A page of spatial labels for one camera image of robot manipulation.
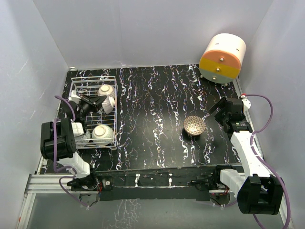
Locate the purple striped bowl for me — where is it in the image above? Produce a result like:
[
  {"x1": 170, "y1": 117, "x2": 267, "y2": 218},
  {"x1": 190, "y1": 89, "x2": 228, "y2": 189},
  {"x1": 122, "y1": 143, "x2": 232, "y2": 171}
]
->
[{"x1": 102, "y1": 95, "x2": 115, "y2": 115}]

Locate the green patterned bowl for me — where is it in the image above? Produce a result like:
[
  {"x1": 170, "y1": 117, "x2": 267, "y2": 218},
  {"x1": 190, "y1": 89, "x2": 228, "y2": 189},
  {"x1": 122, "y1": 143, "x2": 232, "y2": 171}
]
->
[{"x1": 91, "y1": 125, "x2": 114, "y2": 146}]

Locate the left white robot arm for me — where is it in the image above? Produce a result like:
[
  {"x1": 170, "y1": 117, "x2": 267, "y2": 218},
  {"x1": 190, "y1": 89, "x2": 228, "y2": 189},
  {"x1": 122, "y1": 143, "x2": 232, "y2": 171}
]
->
[{"x1": 40, "y1": 95, "x2": 107, "y2": 190}]

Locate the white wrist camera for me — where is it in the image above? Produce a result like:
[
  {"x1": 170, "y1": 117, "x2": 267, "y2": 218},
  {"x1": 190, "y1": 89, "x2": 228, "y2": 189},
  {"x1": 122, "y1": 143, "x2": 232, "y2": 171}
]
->
[
  {"x1": 68, "y1": 90, "x2": 81, "y2": 103},
  {"x1": 240, "y1": 94, "x2": 251, "y2": 112}
]

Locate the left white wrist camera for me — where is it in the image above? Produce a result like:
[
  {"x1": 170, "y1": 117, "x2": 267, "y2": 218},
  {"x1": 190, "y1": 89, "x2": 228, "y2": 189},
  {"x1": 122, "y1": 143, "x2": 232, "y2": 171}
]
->
[{"x1": 68, "y1": 90, "x2": 81, "y2": 103}]

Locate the red patterned bowl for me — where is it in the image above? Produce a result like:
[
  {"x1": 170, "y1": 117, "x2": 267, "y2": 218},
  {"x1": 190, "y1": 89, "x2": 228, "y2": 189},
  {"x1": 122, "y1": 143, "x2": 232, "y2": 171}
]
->
[{"x1": 75, "y1": 130, "x2": 91, "y2": 148}]

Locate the orange yellow cylindrical drawer unit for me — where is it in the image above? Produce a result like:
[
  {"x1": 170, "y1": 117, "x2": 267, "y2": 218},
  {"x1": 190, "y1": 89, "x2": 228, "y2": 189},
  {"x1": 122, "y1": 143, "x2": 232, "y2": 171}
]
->
[{"x1": 199, "y1": 33, "x2": 246, "y2": 84}]

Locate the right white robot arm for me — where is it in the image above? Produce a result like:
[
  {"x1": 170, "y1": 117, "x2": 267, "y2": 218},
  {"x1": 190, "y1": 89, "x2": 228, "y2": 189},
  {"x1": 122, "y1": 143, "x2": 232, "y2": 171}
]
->
[{"x1": 209, "y1": 97, "x2": 284, "y2": 215}]

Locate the brown lattice patterned bowl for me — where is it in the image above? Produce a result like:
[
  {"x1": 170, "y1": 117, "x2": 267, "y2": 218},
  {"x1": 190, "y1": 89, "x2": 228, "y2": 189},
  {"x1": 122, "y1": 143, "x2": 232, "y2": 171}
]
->
[{"x1": 183, "y1": 116, "x2": 205, "y2": 136}]

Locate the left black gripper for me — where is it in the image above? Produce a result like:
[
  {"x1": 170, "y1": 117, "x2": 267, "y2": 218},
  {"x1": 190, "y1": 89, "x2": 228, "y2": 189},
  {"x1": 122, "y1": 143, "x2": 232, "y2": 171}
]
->
[{"x1": 79, "y1": 95, "x2": 108, "y2": 121}]

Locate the white wire dish rack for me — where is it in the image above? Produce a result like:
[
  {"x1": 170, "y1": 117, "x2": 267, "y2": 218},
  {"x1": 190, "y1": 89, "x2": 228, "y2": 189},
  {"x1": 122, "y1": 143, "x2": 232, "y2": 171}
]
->
[{"x1": 68, "y1": 76, "x2": 118, "y2": 150}]

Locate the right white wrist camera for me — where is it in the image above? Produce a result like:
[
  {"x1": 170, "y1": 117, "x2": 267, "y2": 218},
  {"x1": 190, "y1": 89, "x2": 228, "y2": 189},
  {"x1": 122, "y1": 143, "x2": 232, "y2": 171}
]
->
[{"x1": 240, "y1": 94, "x2": 251, "y2": 112}]

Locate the pink spoked patterned bowl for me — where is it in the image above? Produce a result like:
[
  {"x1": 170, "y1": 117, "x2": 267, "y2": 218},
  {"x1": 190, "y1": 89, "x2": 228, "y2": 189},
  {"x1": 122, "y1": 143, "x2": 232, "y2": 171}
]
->
[{"x1": 97, "y1": 84, "x2": 116, "y2": 98}]

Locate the black front base frame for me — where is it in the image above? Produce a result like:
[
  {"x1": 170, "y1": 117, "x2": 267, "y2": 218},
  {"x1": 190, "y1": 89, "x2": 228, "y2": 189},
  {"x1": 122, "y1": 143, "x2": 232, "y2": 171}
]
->
[{"x1": 67, "y1": 165, "x2": 231, "y2": 201}]

